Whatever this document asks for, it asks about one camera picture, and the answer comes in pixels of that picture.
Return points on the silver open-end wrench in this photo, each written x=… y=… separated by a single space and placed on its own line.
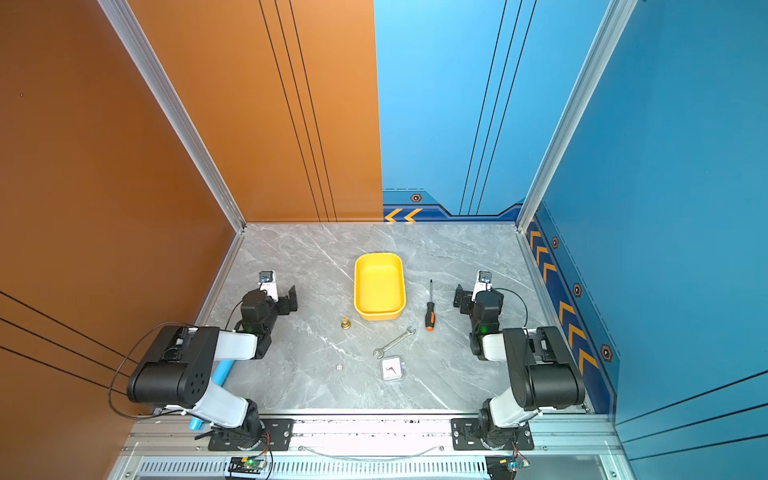
x=379 y=353

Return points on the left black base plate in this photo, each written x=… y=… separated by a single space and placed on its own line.
x=274 y=434

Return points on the yellow plastic bin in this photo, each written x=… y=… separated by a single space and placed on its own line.
x=379 y=286

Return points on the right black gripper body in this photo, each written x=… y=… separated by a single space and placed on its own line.
x=468 y=307

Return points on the small white square clock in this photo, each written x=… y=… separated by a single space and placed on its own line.
x=392 y=369

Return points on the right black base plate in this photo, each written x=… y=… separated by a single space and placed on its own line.
x=467 y=434

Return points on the right green circuit board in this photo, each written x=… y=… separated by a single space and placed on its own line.
x=505 y=468

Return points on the left green circuit board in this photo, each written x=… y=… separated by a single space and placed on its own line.
x=247 y=467

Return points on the green circuit board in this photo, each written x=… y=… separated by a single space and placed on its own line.
x=505 y=468
x=247 y=467

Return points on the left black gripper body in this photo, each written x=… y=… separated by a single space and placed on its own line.
x=282 y=306

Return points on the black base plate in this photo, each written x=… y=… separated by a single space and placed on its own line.
x=467 y=434
x=274 y=434

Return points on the aluminium front rail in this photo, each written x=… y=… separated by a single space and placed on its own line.
x=385 y=436

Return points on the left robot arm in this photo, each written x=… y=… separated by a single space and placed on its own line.
x=178 y=367

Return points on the orange black screwdriver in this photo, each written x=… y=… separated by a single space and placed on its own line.
x=430 y=316

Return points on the corner aluminium post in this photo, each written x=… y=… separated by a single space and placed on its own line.
x=601 y=50
x=126 y=25

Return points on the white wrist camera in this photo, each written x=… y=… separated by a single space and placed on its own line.
x=268 y=285
x=483 y=283

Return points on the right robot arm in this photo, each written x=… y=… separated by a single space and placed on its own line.
x=541 y=370

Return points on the right corner aluminium post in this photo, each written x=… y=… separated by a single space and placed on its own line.
x=601 y=50

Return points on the left corner aluminium post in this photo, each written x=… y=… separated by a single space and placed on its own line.
x=126 y=25

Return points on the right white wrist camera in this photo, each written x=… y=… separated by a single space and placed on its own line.
x=483 y=283

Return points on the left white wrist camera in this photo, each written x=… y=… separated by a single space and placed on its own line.
x=268 y=285

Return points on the blue cylinder tube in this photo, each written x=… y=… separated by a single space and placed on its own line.
x=218 y=377

